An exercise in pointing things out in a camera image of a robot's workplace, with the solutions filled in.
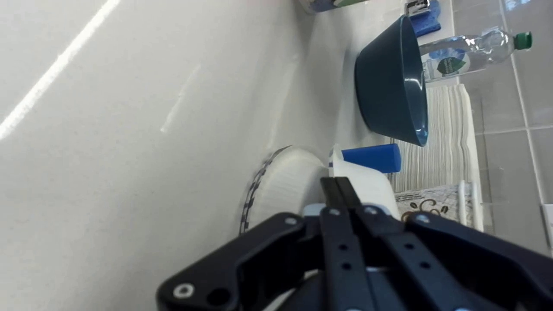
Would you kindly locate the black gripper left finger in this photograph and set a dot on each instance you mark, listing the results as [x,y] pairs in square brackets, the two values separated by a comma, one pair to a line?
[243,259]

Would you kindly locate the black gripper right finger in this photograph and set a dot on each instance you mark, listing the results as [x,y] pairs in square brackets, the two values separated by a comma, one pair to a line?
[461,270]

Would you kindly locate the small white container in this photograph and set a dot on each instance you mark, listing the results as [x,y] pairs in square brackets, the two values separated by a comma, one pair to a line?
[429,207]

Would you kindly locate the small blue cup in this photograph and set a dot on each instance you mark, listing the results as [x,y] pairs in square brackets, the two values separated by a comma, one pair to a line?
[374,157]

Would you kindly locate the dark blue bowl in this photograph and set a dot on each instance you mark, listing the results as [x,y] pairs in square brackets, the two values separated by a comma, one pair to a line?
[386,80]

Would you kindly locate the clear bottle green cap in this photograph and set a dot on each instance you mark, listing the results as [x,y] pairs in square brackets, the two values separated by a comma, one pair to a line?
[455,57]

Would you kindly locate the small blue container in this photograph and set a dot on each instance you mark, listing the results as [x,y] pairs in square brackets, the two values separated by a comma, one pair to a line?
[426,23]

